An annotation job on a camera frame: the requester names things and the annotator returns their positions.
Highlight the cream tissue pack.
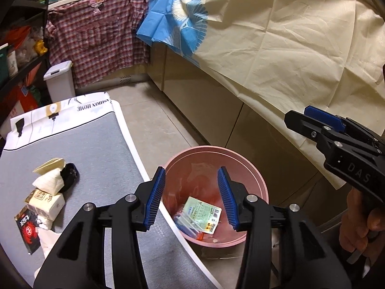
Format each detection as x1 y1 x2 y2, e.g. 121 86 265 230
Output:
24 188 66 222

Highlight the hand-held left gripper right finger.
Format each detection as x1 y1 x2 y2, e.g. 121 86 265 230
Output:
217 166 352 289

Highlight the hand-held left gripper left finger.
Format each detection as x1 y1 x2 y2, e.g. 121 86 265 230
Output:
33 166 167 289

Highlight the grey ironing board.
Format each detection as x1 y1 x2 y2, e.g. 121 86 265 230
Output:
0 95 238 289

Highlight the white lidded bin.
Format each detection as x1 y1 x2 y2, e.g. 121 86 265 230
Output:
44 61 76 105

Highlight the cream folded tissue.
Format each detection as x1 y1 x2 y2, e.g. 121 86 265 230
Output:
33 157 65 175

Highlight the pink plastic bin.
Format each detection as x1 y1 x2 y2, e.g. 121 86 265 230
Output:
161 146 269 249

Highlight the white folded tissue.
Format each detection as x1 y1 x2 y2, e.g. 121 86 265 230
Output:
32 169 64 195

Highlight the blue plastic bag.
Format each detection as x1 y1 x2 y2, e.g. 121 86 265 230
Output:
174 214 199 235

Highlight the grey table mat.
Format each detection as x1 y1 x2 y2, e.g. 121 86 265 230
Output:
0 110 224 289

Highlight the black shelf rack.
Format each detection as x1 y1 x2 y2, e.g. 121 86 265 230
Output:
0 0 53 127

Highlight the cream cloth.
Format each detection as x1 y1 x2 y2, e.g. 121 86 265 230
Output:
192 0 385 189

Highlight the green and white carton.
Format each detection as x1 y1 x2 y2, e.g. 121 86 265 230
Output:
177 196 222 235

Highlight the small black object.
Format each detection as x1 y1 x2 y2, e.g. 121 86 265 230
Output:
60 163 80 192

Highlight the white crumpled tissue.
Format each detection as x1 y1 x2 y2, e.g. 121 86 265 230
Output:
34 214 64 260

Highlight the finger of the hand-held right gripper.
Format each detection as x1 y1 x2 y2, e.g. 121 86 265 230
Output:
304 105 347 133
284 110 331 145

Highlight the person's right hand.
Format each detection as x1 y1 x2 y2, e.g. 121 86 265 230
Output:
339 190 385 258

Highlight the yellow toy figure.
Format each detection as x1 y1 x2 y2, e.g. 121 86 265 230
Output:
33 40 48 55

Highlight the red plaid shirt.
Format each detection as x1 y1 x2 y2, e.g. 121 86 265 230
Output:
46 0 151 86

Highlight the black and red packet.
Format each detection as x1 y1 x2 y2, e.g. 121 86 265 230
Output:
14 206 41 255

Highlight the red cardboard box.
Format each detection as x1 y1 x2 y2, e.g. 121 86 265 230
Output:
7 83 41 118

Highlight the cream kitchen cabinet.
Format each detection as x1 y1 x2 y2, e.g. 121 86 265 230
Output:
147 42 346 226

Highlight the blue patterned cloth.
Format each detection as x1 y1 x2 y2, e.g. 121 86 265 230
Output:
137 0 216 67

